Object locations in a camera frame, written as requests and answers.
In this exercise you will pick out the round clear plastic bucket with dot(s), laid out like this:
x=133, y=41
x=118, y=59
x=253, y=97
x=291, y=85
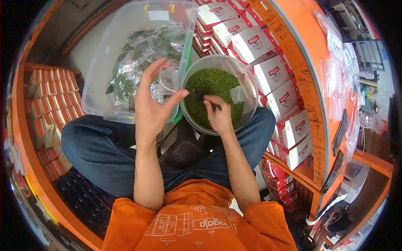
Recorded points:
x=251, y=94

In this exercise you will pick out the black smartphone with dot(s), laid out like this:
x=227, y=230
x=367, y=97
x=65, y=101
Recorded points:
x=339, y=133
x=332, y=172

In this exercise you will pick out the bundle of hanging clear bags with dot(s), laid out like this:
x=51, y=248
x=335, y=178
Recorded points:
x=337, y=69

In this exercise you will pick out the person's right hand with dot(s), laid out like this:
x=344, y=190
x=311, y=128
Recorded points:
x=219, y=119

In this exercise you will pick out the person's left index finger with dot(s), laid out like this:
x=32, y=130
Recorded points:
x=157, y=70

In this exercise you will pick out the stack of red boxes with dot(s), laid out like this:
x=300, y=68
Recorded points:
x=281, y=186

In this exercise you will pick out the stack of small red-white cartons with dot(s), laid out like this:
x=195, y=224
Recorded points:
x=50, y=103

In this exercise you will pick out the small black scoop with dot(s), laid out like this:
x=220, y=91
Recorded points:
x=201, y=95

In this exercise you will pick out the stack of dark boxes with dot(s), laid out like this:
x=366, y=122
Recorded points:
x=84, y=200

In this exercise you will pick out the stack of white red cartons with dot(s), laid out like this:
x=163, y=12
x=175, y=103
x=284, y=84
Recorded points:
x=273, y=75

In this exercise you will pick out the person's left hand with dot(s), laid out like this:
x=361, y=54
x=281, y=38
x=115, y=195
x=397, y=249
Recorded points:
x=152, y=106

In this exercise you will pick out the pile of filled leaf bags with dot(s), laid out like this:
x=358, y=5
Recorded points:
x=135, y=59

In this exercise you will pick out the large clear storage box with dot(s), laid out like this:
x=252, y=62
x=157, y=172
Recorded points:
x=103, y=62

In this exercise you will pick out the orange wooden shelf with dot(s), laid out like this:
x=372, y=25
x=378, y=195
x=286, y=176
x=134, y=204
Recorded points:
x=31, y=169

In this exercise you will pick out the orange wooden counter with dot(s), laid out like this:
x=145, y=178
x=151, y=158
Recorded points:
x=311, y=78

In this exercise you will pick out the person's body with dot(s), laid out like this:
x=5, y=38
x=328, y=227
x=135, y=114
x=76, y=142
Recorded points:
x=194, y=219

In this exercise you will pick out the person's legs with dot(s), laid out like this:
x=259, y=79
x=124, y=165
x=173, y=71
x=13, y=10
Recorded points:
x=94, y=147

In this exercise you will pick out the person's left thumb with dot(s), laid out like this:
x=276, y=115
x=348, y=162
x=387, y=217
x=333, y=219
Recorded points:
x=176, y=99

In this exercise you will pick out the black woven stool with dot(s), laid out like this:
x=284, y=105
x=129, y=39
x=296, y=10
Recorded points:
x=185, y=150

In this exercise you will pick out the green dried tea leaves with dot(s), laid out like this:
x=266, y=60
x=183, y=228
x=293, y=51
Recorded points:
x=210, y=84

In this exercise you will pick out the empty clear zip bag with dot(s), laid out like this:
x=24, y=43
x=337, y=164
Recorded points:
x=237, y=94

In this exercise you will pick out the white receipt printer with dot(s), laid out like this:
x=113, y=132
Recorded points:
x=355, y=178

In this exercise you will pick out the person's left fingers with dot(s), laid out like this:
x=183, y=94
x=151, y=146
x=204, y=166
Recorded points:
x=141, y=81

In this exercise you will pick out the small clear plastic bag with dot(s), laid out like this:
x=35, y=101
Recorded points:
x=171, y=80

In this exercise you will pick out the person's right fingers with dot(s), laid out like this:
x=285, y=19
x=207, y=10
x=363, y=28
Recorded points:
x=211, y=102

